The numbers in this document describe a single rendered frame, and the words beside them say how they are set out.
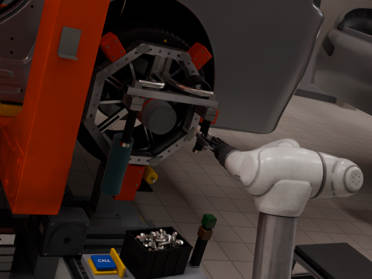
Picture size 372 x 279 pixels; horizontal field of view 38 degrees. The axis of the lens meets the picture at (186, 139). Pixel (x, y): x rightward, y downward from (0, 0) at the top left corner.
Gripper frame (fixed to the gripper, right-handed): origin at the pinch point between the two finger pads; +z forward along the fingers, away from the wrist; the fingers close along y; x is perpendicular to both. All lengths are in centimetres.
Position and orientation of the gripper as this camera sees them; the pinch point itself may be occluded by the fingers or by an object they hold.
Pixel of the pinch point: (202, 134)
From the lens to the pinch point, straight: 225.5
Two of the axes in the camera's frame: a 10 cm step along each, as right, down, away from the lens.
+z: -4.4, -4.0, 8.0
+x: 2.8, -9.1, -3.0
